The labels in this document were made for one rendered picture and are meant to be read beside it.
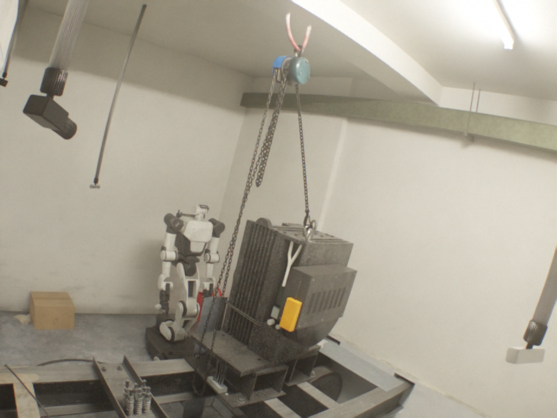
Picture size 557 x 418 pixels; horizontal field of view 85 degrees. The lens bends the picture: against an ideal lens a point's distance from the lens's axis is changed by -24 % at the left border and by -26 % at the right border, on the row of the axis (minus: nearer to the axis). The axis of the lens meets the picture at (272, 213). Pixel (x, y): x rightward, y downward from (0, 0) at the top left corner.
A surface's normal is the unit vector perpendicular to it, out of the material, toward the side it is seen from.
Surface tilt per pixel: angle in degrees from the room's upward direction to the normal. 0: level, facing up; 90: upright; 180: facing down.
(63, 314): 90
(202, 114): 90
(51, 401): 90
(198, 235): 90
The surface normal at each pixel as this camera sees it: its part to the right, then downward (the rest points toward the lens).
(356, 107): -0.74, -0.10
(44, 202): 0.63, 0.25
